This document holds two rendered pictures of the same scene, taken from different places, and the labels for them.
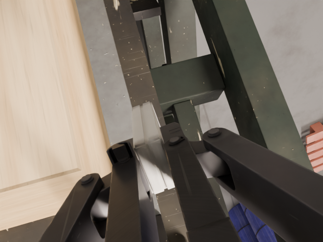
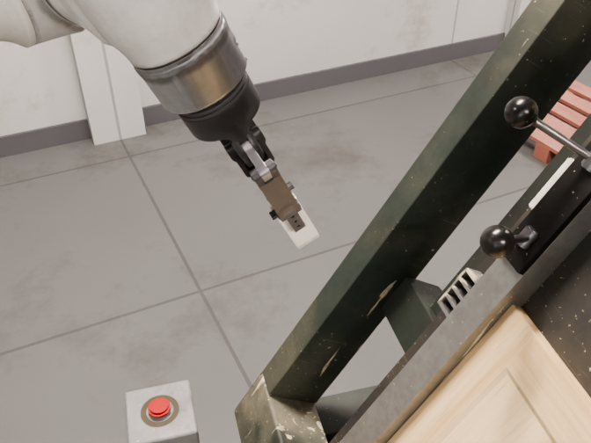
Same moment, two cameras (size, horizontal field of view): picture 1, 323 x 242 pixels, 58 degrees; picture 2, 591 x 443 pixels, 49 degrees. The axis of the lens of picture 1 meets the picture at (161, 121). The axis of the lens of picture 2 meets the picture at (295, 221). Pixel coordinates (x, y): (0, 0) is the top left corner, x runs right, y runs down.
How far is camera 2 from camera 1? 0.65 m
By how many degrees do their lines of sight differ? 51
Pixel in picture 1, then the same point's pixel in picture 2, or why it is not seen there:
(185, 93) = (422, 311)
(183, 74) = (406, 326)
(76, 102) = (445, 416)
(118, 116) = (435, 351)
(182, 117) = not seen: hidden behind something
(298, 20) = not seen: hidden behind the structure
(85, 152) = (488, 373)
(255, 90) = (379, 236)
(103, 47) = (382, 409)
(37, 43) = not seen: outside the picture
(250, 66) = (362, 254)
